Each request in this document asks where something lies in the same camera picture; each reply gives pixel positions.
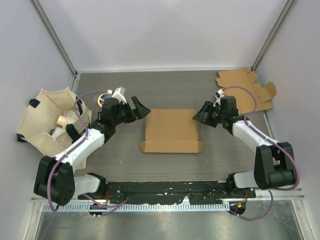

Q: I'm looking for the left aluminium frame post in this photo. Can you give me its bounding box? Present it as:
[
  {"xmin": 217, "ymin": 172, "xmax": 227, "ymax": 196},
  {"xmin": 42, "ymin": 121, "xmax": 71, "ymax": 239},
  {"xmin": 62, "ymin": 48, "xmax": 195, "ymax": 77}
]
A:
[{"xmin": 30, "ymin": 0, "xmax": 78, "ymax": 77}]

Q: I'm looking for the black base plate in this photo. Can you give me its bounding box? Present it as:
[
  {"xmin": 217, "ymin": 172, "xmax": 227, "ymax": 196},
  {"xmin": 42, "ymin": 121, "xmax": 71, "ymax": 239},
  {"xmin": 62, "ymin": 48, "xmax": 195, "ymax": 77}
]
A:
[{"xmin": 88, "ymin": 181, "xmax": 256, "ymax": 205}]

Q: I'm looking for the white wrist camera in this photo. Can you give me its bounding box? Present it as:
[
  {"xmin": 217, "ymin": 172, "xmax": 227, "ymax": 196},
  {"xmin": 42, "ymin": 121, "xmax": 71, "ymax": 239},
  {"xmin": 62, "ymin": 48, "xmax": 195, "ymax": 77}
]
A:
[
  {"xmin": 213, "ymin": 89, "xmax": 225, "ymax": 106},
  {"xmin": 106, "ymin": 86, "xmax": 127, "ymax": 104}
]

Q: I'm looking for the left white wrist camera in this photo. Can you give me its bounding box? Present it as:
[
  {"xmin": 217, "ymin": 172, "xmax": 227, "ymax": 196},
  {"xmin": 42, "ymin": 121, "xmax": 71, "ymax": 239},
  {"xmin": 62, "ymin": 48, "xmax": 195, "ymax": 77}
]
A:
[{"xmin": 106, "ymin": 86, "xmax": 127, "ymax": 104}]

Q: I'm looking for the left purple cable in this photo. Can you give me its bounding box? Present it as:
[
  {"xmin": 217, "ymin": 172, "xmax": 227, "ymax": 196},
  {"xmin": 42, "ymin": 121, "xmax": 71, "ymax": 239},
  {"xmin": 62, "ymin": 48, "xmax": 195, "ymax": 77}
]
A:
[{"xmin": 46, "ymin": 90, "xmax": 126, "ymax": 216}]

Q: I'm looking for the large brown cardboard box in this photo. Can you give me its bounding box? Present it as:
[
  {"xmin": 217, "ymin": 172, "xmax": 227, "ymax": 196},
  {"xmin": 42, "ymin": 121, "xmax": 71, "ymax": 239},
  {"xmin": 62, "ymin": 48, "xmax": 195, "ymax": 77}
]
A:
[{"xmin": 140, "ymin": 109, "xmax": 204, "ymax": 154}]

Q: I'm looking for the right aluminium frame post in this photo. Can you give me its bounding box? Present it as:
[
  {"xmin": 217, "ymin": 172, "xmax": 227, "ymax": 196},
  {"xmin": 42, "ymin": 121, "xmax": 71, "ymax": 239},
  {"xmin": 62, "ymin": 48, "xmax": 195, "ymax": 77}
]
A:
[{"xmin": 251, "ymin": 0, "xmax": 297, "ymax": 71}]

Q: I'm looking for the purple cable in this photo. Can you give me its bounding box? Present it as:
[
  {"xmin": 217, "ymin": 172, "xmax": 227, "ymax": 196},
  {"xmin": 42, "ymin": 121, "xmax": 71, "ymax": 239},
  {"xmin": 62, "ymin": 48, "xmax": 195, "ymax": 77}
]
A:
[
  {"xmin": 219, "ymin": 85, "xmax": 301, "ymax": 221},
  {"xmin": 46, "ymin": 90, "xmax": 126, "ymax": 216}
]

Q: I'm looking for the cardboard tube in bag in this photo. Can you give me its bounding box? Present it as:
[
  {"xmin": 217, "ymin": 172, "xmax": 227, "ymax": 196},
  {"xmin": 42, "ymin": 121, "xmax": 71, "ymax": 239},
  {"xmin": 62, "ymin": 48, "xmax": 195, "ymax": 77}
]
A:
[{"xmin": 56, "ymin": 115, "xmax": 67, "ymax": 128}]

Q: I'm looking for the yellow masking tape roll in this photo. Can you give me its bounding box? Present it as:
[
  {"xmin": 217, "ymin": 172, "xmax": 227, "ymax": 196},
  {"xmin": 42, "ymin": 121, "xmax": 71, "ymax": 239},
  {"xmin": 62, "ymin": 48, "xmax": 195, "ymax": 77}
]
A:
[{"xmin": 97, "ymin": 93, "xmax": 105, "ymax": 108}]

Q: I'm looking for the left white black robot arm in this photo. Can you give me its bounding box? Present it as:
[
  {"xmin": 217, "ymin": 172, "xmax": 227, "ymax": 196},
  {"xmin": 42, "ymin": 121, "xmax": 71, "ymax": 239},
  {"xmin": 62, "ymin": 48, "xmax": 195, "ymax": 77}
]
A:
[{"xmin": 34, "ymin": 96, "xmax": 151, "ymax": 212}]

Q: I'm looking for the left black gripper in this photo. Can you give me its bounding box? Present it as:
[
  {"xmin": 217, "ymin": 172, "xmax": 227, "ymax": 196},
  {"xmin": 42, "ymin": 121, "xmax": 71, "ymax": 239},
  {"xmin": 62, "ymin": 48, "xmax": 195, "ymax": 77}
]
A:
[{"xmin": 113, "ymin": 96, "xmax": 151, "ymax": 126}]

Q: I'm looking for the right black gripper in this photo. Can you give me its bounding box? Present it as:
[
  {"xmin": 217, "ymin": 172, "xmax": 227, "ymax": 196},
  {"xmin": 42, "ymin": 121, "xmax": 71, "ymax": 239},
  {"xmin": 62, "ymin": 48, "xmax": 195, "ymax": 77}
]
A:
[{"xmin": 192, "ymin": 101, "xmax": 226, "ymax": 128}]

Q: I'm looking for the aluminium frame post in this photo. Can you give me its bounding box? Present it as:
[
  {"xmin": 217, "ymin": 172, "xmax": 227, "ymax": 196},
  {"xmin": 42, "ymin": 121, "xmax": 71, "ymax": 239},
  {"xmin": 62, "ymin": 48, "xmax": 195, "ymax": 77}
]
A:
[
  {"xmin": 30, "ymin": 0, "xmax": 78, "ymax": 77},
  {"xmin": 251, "ymin": 0, "xmax": 297, "ymax": 71}
]

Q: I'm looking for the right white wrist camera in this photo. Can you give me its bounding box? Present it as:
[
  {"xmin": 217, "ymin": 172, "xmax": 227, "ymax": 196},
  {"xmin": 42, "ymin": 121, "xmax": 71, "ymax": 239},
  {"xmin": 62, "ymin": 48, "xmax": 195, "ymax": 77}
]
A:
[{"xmin": 213, "ymin": 89, "xmax": 225, "ymax": 106}]

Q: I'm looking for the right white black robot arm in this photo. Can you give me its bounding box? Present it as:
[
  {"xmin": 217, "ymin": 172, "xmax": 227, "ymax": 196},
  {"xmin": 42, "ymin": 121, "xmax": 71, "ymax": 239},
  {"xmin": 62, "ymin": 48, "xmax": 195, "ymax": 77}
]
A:
[{"xmin": 193, "ymin": 96, "xmax": 300, "ymax": 198}]

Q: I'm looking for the beige canvas tote bag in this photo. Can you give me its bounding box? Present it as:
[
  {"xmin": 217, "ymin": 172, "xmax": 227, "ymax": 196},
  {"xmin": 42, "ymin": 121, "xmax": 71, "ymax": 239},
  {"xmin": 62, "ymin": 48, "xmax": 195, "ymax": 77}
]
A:
[{"xmin": 16, "ymin": 88, "xmax": 92, "ymax": 157}]

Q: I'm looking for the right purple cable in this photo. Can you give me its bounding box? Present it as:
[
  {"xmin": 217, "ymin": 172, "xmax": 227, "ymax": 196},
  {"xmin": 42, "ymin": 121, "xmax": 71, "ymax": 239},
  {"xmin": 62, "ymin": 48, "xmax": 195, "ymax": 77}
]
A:
[{"xmin": 219, "ymin": 85, "xmax": 301, "ymax": 221}]

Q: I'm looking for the white slotted cable duct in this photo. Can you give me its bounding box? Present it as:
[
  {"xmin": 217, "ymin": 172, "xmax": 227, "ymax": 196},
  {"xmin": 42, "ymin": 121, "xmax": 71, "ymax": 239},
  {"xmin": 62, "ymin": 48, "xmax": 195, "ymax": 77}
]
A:
[{"xmin": 58, "ymin": 201, "xmax": 230, "ymax": 213}]

